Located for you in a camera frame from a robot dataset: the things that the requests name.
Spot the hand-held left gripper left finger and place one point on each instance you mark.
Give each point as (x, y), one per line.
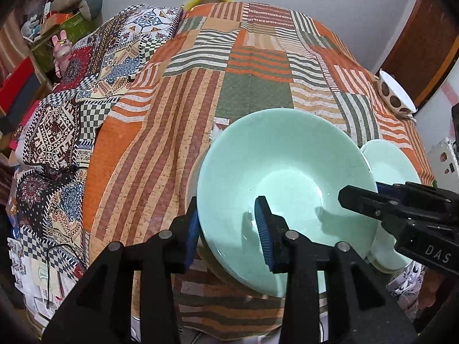
(190, 236)

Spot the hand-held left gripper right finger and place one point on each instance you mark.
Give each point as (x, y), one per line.
(263, 236)

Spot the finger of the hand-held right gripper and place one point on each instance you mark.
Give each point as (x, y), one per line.
(385, 188)
(362, 200)

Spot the green bowl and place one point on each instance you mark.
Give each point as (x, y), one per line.
(287, 157)

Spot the person's right hand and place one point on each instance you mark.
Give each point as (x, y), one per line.
(432, 286)

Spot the light green plate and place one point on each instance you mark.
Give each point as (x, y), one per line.
(391, 165)

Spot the white printed bedsheet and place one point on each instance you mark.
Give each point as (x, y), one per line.
(401, 286)

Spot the white electronic device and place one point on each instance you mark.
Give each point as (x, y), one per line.
(443, 157)

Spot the white spotted bowl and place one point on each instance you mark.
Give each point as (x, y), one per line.
(391, 93)

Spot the striped patchwork blanket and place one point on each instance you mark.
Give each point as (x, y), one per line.
(251, 89)

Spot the wooden door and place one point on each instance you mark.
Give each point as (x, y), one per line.
(423, 43)

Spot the patterned quilt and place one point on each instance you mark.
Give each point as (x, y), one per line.
(61, 132)

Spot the pink bunny figure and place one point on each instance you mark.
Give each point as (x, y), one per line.
(62, 48)

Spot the red box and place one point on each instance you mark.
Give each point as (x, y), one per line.
(18, 79)

